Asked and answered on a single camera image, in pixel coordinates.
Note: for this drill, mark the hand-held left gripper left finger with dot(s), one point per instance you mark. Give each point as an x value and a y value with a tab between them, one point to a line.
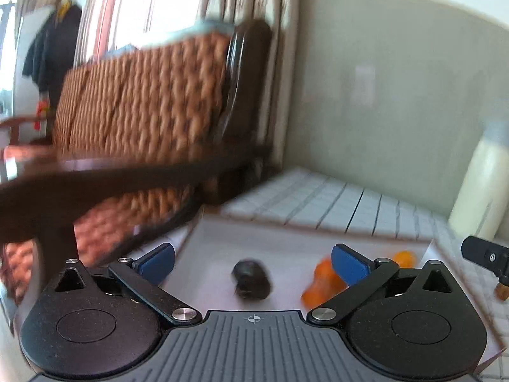
159	263

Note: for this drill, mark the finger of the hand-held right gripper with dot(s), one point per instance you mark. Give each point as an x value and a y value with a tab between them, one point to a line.
487	256

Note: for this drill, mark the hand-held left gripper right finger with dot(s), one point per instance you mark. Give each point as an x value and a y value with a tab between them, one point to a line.
350	264

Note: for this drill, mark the small kumquat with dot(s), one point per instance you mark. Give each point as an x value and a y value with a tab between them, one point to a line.
502	291
405	258

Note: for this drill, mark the orange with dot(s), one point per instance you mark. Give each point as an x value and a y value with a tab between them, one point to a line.
320	290

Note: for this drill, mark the cardboard box with white inside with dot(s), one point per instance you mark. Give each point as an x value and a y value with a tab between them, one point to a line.
286	254

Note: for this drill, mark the dark purple round fruit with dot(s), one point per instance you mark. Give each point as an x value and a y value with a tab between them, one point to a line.
252	278

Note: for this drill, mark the brown woven cushion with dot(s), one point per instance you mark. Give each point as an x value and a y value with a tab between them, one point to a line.
143	99
119	219

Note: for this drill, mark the cream thermos jug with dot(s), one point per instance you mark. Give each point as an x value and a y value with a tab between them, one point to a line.
481	191

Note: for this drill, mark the wicker chair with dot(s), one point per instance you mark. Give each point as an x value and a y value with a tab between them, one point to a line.
119	183

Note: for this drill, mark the dark hanging garment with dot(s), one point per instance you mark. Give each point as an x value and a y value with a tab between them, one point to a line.
49	47

